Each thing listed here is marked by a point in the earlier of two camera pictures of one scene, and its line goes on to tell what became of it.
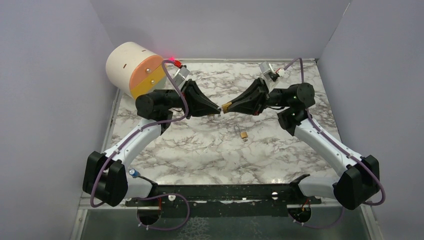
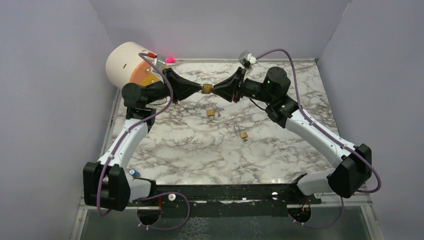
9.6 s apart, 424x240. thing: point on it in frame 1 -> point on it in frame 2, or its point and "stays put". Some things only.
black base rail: x=261 y=201 stays put
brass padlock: x=224 y=107 -> x=207 y=89
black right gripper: x=253 y=100 -> x=225 y=89
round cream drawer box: x=135 y=69 stays put
